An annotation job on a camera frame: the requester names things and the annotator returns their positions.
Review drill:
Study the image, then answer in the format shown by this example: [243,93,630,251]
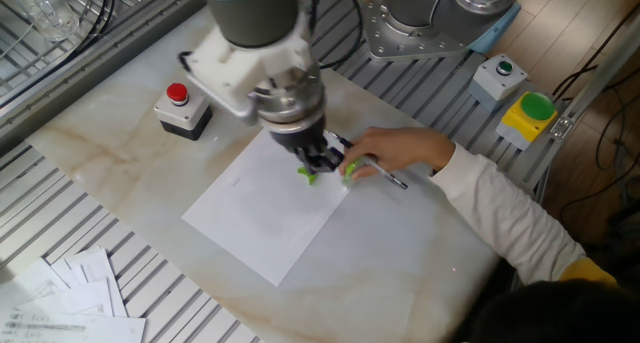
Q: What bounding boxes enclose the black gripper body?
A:
[269,115,342,165]

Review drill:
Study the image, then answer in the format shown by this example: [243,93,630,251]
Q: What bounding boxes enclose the silver robot mount plate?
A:
[358,0,474,63]

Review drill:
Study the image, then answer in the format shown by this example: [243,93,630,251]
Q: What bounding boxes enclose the person's head black hair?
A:
[464,280,640,343]

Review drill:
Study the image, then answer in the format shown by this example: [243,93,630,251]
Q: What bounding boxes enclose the yellow shirt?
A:
[558,256,620,287]

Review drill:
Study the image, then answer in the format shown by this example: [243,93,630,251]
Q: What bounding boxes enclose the pile of printed papers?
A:
[0,246,147,343]

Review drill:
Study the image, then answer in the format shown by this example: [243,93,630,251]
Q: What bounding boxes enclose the black floor cables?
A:
[552,2,640,224]

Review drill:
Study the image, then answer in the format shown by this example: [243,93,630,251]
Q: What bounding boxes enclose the right forearm white sleeve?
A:
[429,141,587,284]

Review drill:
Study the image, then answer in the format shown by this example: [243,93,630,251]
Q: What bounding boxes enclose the yellow box green mushroom button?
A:
[495,91,559,151]

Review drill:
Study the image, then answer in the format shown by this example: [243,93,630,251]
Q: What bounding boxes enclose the black cables on rack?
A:
[0,0,117,97]

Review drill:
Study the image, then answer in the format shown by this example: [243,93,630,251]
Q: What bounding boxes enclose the green clear correction tape dispenser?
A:
[341,157,365,188]

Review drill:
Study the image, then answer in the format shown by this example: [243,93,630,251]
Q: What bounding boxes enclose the aluminium frame beam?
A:
[547,17,640,142]

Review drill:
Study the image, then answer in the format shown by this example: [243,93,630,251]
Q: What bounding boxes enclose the red emergency stop button box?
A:
[153,82,214,142]

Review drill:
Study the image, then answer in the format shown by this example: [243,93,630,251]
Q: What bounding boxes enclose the grey box green button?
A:
[468,53,529,113]

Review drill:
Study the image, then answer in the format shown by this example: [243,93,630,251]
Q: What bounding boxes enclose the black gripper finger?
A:
[316,146,347,175]
[296,151,320,177]

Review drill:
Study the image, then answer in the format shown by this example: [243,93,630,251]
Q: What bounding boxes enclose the white paper sheet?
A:
[181,127,351,288]

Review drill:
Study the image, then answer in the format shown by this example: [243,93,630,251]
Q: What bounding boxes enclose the person's right hand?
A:
[338,126,456,180]

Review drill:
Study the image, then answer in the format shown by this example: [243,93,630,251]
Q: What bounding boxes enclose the black gripper cable bundle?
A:
[299,0,364,72]

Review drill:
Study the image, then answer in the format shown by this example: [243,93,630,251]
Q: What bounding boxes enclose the clear glass beaker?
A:
[9,0,81,42]

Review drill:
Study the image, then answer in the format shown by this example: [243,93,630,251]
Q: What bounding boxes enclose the black and clear pen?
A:
[327,131,409,191]

